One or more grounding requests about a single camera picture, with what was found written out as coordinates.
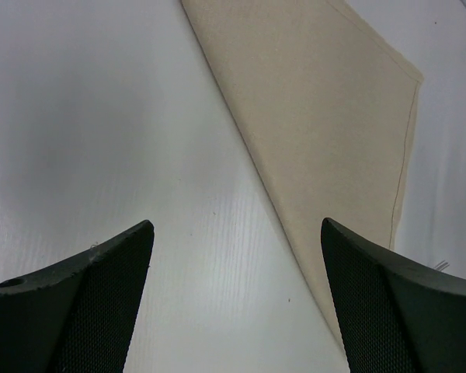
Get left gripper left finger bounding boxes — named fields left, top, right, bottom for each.
left=0, top=220, right=155, bottom=372

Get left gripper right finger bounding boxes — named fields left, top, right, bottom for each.
left=321, top=218, right=466, bottom=372

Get beige cloth napkin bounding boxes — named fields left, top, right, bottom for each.
left=183, top=1, right=423, bottom=338

